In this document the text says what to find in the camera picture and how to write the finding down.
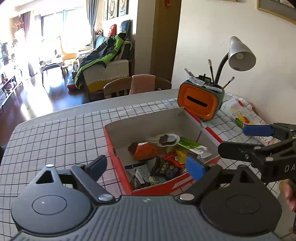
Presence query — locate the black snack packet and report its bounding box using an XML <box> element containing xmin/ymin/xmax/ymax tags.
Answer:
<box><xmin>151</xmin><ymin>157</ymin><xmax>181</xmax><ymax>180</ymax></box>

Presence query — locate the clear packet dark cookie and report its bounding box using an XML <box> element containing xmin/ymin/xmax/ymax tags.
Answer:
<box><xmin>147</xmin><ymin>133</ymin><xmax>180</xmax><ymax>147</ymax></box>

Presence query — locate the orange Oreo snack bag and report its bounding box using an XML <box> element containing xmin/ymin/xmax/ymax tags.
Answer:
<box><xmin>128</xmin><ymin>142</ymin><xmax>175</xmax><ymax>161</ymax></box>

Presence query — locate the green small snack packet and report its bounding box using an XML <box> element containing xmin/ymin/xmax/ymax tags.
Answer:
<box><xmin>149</xmin><ymin>176</ymin><xmax>166</xmax><ymax>186</ymax></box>

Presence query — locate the person's hand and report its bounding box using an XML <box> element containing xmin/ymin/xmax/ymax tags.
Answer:
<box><xmin>280</xmin><ymin>179</ymin><xmax>296</xmax><ymax>212</ymax></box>

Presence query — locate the green snack bar packet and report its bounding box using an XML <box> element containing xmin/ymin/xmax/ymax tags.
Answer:
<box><xmin>177</xmin><ymin>137</ymin><xmax>212</xmax><ymax>159</ymax></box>

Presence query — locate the colourful paper sheet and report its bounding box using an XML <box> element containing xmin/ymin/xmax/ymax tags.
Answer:
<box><xmin>219</xmin><ymin>97</ymin><xmax>276</xmax><ymax>147</ymax></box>

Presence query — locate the red yellow snack packet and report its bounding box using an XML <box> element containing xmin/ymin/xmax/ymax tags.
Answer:
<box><xmin>162</xmin><ymin>150</ymin><xmax>187</xmax><ymax>168</ymax></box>

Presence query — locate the checkered white tablecloth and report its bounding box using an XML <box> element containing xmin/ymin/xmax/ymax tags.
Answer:
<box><xmin>1</xmin><ymin>98</ymin><xmax>279</xmax><ymax>240</ymax></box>

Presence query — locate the red cardboard box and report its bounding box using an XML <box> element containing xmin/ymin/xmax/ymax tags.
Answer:
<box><xmin>103</xmin><ymin>108</ymin><xmax>221</xmax><ymax>195</ymax></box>

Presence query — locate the white grey snack packet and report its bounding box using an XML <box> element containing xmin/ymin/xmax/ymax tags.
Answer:
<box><xmin>125</xmin><ymin>163</ymin><xmax>151</xmax><ymax>190</ymax></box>

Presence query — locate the paint brush short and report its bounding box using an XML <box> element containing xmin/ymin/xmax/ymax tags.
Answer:
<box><xmin>223</xmin><ymin>76</ymin><xmax>235</xmax><ymax>89</ymax></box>

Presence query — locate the orange green tissue holder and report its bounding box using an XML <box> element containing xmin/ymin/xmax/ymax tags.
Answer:
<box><xmin>177</xmin><ymin>80</ymin><xmax>225</xmax><ymax>121</ymax></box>

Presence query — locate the grey desk lamp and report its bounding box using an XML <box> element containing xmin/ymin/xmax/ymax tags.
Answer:
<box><xmin>214</xmin><ymin>36</ymin><xmax>256</xmax><ymax>84</ymax></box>

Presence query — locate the sofa with cream cover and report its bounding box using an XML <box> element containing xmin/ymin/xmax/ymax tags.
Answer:
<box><xmin>83</xmin><ymin>60</ymin><xmax>129</xmax><ymax>93</ymax></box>

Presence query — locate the wooden chair with pink cloth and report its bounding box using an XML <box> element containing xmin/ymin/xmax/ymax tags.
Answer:
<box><xmin>103</xmin><ymin>74</ymin><xmax>171</xmax><ymax>99</ymax></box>

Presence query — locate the coffee table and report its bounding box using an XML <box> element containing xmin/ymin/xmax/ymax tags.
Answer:
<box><xmin>40</xmin><ymin>62</ymin><xmax>68</xmax><ymax>86</ymax></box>

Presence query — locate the tv cabinet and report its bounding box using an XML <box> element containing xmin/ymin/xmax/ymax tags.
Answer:
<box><xmin>1</xmin><ymin>75</ymin><xmax>23</xmax><ymax>111</ymax></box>

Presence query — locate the green black jacket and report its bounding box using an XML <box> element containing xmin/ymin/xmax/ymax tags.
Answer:
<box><xmin>74</xmin><ymin>32</ymin><xmax>127</xmax><ymax>89</ymax></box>

